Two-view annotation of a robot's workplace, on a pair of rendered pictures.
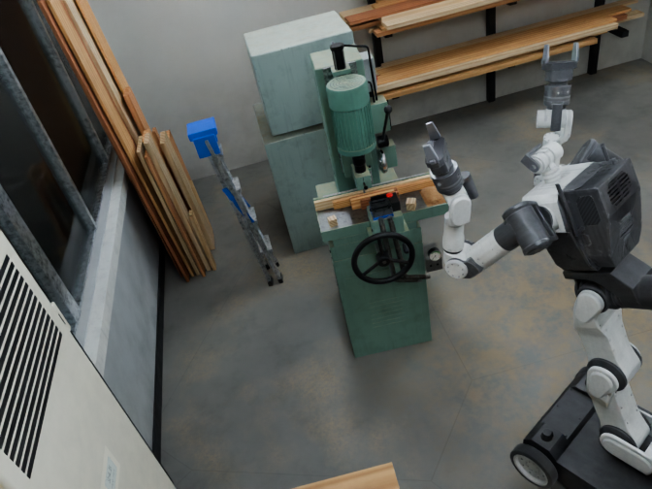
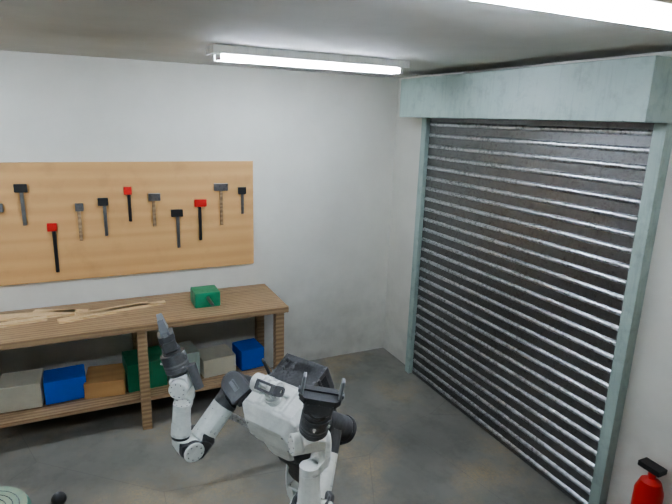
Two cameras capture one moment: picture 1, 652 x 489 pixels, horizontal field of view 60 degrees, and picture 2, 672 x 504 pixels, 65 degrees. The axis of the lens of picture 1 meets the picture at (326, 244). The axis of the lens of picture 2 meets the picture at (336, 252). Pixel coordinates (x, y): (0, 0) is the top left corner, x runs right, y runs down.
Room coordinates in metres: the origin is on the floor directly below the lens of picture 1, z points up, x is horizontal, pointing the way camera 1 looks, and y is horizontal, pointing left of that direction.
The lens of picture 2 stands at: (1.90, 0.89, 2.33)
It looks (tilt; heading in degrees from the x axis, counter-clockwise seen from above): 14 degrees down; 249
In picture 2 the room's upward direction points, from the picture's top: 2 degrees clockwise
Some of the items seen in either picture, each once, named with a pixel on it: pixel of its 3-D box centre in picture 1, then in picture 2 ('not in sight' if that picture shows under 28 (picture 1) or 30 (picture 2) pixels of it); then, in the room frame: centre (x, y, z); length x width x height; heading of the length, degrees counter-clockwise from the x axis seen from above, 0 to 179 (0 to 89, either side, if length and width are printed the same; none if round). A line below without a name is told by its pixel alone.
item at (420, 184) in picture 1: (393, 191); not in sight; (2.24, -0.37, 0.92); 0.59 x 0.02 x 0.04; 90
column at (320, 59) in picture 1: (346, 126); not in sight; (2.53, -0.23, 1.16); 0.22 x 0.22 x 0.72; 0
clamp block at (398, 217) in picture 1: (385, 218); not in sight; (2.05, -0.29, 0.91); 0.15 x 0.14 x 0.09; 90
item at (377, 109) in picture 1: (378, 114); not in sight; (2.46, -0.39, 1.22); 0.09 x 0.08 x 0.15; 0
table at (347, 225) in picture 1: (382, 215); not in sight; (2.13, -0.29, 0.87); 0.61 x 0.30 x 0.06; 90
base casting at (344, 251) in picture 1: (365, 211); not in sight; (2.37, -0.24, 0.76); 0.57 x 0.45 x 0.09; 0
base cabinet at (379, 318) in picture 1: (374, 269); not in sight; (2.36, -0.23, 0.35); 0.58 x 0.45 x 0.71; 0
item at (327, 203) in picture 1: (375, 192); not in sight; (2.26, -0.29, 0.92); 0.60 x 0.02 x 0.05; 90
